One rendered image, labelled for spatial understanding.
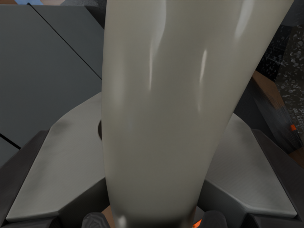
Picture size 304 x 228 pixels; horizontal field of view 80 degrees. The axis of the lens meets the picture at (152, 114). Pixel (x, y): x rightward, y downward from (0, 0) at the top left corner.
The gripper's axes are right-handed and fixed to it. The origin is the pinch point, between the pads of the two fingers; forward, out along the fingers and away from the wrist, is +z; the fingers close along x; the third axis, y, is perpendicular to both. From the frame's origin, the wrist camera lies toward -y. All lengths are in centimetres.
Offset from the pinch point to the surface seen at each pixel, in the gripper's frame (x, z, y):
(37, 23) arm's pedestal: -29, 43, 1
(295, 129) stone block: 36.8, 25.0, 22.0
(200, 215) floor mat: 47, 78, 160
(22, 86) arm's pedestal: -23.0, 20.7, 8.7
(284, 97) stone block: 30.9, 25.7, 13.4
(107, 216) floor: -38, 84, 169
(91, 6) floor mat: -26, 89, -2
